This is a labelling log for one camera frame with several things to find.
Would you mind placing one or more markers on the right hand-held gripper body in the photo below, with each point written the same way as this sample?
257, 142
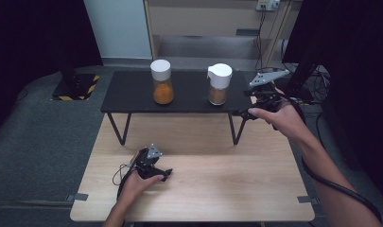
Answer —
266, 94

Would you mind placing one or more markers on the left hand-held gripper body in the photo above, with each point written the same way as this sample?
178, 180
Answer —
146, 162

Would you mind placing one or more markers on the brown spice jar spouted lid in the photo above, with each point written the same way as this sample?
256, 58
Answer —
219, 85

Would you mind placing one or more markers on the orange spice jar round lid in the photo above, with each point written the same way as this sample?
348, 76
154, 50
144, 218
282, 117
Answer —
162, 83

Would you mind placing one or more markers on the person's left hand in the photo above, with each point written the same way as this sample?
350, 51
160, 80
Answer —
135, 186

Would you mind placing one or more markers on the person's right hand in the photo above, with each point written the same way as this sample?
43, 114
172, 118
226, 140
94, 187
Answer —
283, 119

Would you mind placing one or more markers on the black stand with striped base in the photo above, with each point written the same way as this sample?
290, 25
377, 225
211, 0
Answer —
298, 85
75, 86

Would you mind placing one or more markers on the grey metal strip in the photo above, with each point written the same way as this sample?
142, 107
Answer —
247, 32

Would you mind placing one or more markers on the grey tape piece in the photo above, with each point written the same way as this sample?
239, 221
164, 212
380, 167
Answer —
307, 199
77, 197

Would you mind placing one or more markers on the wooden cabinet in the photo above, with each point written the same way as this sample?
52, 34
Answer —
205, 22

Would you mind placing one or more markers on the white power strip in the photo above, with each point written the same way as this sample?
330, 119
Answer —
267, 4

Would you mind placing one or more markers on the dark curtain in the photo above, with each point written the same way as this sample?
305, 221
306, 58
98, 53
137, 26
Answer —
356, 63
28, 38

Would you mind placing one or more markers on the white panel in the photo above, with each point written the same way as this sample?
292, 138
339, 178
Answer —
119, 28

